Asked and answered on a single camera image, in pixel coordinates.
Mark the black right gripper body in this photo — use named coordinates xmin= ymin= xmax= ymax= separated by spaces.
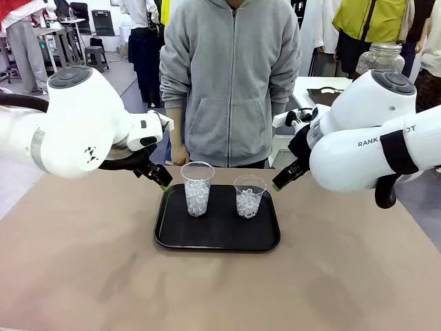
xmin=287 ymin=126 xmax=313 ymax=170

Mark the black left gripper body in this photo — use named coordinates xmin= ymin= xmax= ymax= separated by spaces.
xmin=132 ymin=161 xmax=158 ymax=180

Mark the tall clear plastic cup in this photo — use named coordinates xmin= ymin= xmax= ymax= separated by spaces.
xmin=180 ymin=161 xmax=215 ymax=217

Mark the short clear plastic cup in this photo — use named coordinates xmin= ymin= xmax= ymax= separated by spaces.
xmin=233 ymin=175 xmax=267 ymax=219

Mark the person's right forearm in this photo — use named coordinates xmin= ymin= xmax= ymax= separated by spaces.
xmin=159 ymin=99 xmax=187 ymax=149

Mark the glass drink dispenser jar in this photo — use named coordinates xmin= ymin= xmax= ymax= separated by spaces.
xmin=354 ymin=43 xmax=406 ymax=75

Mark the person's right hand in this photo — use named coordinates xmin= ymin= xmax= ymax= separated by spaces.
xmin=171 ymin=144 xmax=191 ymax=166

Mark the white side table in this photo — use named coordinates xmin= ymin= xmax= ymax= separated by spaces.
xmin=268 ymin=76 xmax=354 ymax=169

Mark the black plastic serving tray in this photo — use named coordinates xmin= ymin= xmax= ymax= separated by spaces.
xmin=153 ymin=183 xmax=281 ymax=252

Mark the person in grey hoodie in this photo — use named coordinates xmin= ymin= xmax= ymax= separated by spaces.
xmin=158 ymin=0 xmax=303 ymax=169

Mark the mannequin with dark blue skirt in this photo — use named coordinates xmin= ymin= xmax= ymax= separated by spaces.
xmin=120 ymin=0 xmax=163 ymax=108

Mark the white hanging garment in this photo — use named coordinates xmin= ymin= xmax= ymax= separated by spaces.
xmin=299 ymin=0 xmax=342 ymax=79

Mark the grey plastic stool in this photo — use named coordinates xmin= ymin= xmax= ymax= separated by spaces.
xmin=84 ymin=46 xmax=110 ymax=73

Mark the yellow-green jacket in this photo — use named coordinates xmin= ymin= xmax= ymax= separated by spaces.
xmin=332 ymin=0 xmax=410 ymax=44

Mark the black monitor screen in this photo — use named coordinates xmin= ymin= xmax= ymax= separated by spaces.
xmin=91 ymin=9 xmax=116 ymax=37

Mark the yellow hanging cloth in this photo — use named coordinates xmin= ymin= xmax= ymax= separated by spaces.
xmin=160 ymin=0 xmax=172 ymax=27

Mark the person in beige top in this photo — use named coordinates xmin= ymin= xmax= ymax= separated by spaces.
xmin=413 ymin=0 xmax=441 ymax=114

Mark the person in grey trousers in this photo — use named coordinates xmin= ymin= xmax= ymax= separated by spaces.
xmin=0 ymin=0 xmax=49 ymax=94

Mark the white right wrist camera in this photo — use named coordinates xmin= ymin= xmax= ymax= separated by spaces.
xmin=271 ymin=109 xmax=301 ymax=130

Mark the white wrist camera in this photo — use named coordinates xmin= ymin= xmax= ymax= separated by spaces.
xmin=148 ymin=110 xmax=175 ymax=132
xmin=271 ymin=109 xmax=301 ymax=130

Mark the black board with handle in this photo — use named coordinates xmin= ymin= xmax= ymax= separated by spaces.
xmin=306 ymin=88 xmax=345 ymax=108

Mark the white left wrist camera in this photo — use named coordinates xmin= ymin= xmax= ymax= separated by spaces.
xmin=148 ymin=110 xmax=175 ymax=132

